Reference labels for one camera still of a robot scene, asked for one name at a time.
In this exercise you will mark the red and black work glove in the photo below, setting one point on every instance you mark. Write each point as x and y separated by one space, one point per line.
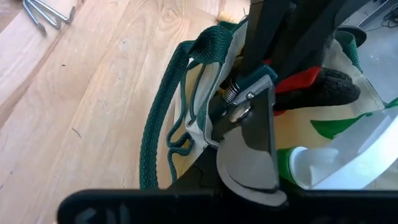
326 90

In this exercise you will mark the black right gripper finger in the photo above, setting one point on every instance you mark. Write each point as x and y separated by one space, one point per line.
199 174

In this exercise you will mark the beige green canvas gardening bag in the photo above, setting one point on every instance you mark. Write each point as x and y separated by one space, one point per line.
155 124

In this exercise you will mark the white green spray bottle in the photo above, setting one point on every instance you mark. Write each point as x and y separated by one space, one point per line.
342 161

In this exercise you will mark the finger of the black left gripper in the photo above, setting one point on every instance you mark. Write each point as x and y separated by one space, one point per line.
264 34
308 34

